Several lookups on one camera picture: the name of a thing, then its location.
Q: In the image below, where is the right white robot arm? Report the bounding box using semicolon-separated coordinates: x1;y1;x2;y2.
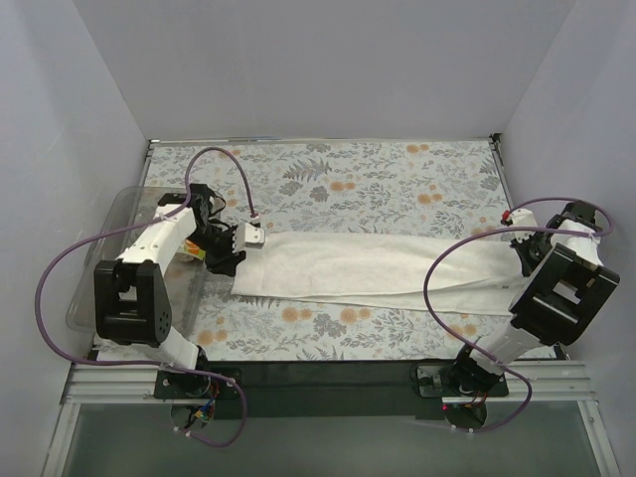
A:
447;201;620;396

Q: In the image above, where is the orange patterned towel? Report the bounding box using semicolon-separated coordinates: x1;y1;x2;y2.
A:
176;239;206;262

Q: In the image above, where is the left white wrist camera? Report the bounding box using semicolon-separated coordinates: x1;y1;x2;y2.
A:
235;223;266;251

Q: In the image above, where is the clear plastic bin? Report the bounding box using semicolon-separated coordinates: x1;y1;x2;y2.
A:
67;184;224;347

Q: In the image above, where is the white towel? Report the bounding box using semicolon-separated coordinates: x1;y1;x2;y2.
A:
232;232;525;315

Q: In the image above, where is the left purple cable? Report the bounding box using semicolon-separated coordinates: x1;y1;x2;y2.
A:
34;147;262;447

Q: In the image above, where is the metal table edge strip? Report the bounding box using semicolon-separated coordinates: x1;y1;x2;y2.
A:
488;132;514;207

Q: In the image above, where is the aluminium frame rail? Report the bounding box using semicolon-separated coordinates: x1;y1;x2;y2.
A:
64;360;596;402

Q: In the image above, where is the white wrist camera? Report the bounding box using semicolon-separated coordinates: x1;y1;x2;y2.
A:
501;209;538;242
235;223;266;251

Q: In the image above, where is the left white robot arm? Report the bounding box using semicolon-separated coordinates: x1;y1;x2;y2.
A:
93;184;264;398

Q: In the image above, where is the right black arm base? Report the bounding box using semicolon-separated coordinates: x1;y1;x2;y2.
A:
409;361;509;429

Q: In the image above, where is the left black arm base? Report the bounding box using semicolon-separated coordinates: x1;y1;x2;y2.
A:
152;368;241;431

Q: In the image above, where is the floral patterned table mat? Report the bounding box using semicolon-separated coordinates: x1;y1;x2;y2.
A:
96;138;557;364

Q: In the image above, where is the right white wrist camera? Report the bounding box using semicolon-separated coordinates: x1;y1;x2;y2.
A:
501;209;538;242

